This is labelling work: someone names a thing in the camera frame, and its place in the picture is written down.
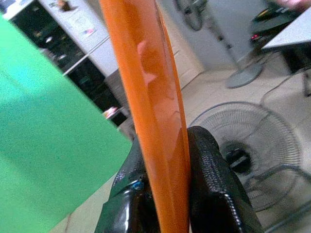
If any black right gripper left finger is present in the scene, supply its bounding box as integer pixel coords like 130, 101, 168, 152
94, 140, 161, 233

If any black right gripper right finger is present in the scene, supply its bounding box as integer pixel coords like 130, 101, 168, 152
187, 126, 264, 233

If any orange plastic plate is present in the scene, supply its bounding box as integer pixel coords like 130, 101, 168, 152
99, 0, 191, 233

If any grey floor fan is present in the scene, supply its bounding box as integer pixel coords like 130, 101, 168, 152
189, 101, 311, 214

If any green tablecloth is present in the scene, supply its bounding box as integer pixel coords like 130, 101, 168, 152
0, 12, 134, 233

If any grey standing fan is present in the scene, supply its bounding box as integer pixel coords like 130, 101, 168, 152
174, 0, 265, 89

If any black and white shelf unit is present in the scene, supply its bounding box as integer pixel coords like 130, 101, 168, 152
0, 0, 129, 127

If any grey table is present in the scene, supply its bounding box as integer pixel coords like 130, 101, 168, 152
261, 8, 311, 98

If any white refrigerator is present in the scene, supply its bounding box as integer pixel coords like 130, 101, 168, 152
40, 0, 120, 73

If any grey floor cable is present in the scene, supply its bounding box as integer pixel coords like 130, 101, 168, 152
194, 71, 302, 122

